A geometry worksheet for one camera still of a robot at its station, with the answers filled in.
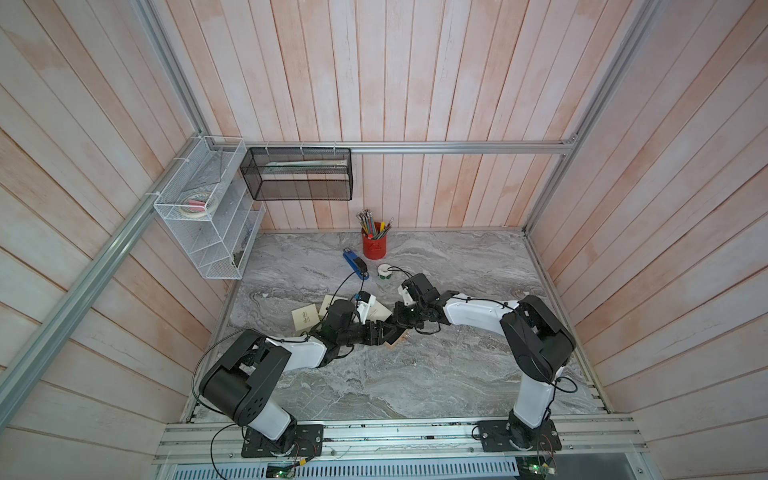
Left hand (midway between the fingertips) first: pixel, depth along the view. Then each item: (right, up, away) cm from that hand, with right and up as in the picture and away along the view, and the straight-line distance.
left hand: (388, 332), depth 87 cm
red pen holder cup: (-4, +25, +18) cm, 31 cm away
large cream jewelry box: (-2, +4, +7) cm, 8 cm away
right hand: (0, +3, +6) cm, 6 cm away
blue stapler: (-11, +20, +17) cm, 28 cm away
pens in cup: (-7, +34, +16) cm, 38 cm away
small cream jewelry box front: (-26, +3, +5) cm, 27 cm away
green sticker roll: (-1, +18, +17) cm, 25 cm away
